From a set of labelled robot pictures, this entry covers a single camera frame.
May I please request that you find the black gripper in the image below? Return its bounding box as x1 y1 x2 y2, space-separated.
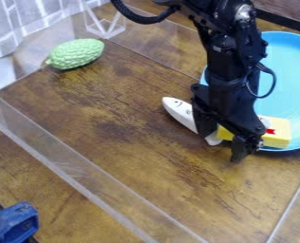
190 67 261 163

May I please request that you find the yellow butter block toy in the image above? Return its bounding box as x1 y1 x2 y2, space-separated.
217 115 292 149

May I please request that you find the white wooden fish toy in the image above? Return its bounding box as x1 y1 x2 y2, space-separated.
162 97 222 146

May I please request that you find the blue round plastic tray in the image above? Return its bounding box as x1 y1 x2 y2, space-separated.
198 30 300 152

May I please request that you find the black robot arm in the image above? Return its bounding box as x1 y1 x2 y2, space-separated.
153 0 268 162

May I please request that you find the green bumpy gourd toy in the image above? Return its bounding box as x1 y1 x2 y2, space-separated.
46 39 105 70

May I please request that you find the clear acrylic barrier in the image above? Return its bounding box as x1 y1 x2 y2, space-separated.
0 98 208 243

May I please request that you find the white checkered cloth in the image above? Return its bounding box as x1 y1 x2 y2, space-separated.
0 0 87 57

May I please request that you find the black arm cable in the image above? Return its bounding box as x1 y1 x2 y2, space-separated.
110 0 179 26

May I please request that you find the clear acrylic corner bracket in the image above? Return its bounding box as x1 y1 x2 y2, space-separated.
83 0 126 39

